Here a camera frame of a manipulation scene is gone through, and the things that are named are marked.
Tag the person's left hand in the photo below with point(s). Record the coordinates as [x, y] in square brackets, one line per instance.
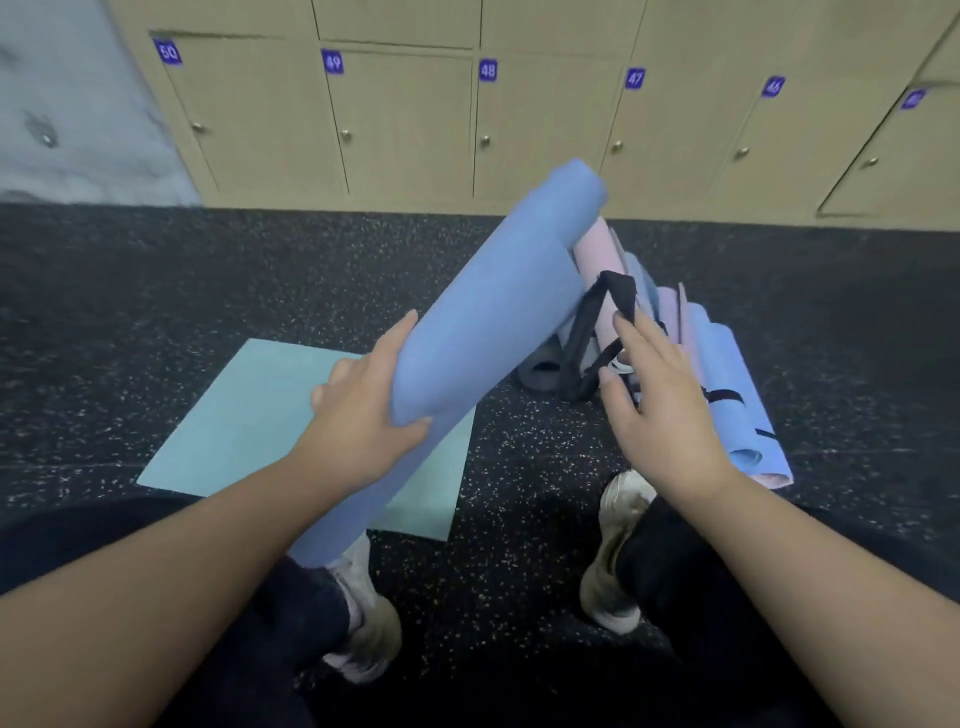
[352, 427]

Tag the person's right hand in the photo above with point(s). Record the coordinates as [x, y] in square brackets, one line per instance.
[667, 420]

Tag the person's left thumb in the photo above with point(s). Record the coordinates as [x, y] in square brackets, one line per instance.
[411, 435]

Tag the person's right thumb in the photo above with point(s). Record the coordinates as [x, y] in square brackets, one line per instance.
[616, 394]

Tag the blue yoga mat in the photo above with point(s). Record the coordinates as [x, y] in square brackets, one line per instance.
[495, 315]

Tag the person's right forearm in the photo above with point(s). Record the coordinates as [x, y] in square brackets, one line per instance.
[825, 600]

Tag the person's left forearm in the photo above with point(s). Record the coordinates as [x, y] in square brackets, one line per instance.
[150, 585]

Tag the dark grey rolled mat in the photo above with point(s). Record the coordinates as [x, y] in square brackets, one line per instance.
[541, 367]

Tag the light blue rolled mat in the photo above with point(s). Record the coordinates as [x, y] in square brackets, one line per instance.
[641, 289]

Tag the pink rolled yoga mat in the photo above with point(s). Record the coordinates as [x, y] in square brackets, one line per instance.
[600, 251]

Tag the person's right white shoe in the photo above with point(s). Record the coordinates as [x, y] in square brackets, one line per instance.
[611, 555]

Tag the person's white shoe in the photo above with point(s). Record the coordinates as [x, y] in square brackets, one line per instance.
[367, 615]
[611, 555]

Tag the teal flat yoga mat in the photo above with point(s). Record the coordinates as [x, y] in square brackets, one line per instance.
[247, 427]

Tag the person's left white shoe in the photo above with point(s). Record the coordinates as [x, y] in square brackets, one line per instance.
[367, 615]

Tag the row of metal locker knobs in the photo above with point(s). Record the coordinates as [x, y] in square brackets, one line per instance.
[485, 140]

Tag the wooden locker cabinet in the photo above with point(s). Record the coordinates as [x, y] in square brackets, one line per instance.
[540, 112]

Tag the row of blue number labels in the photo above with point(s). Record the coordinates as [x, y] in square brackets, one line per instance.
[487, 70]

